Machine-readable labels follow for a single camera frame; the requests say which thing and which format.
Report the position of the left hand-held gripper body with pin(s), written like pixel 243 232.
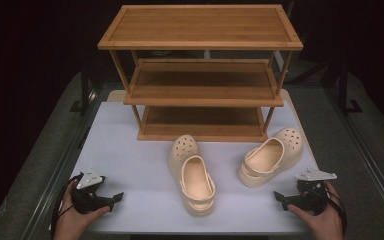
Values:
pixel 86 198

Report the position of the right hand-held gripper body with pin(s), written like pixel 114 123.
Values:
pixel 313 198

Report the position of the cream foam clog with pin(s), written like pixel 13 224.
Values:
pixel 195 181
pixel 266 160

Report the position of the three-tier wooden shoe rack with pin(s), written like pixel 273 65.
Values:
pixel 200 26

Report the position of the person's left hand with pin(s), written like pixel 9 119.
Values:
pixel 71 223

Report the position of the person's right hand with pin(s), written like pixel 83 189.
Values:
pixel 326 226

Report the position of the black metal stand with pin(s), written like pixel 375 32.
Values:
pixel 345 90
pixel 85 90

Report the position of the metal table rail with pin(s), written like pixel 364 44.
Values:
pixel 363 150
pixel 60 166

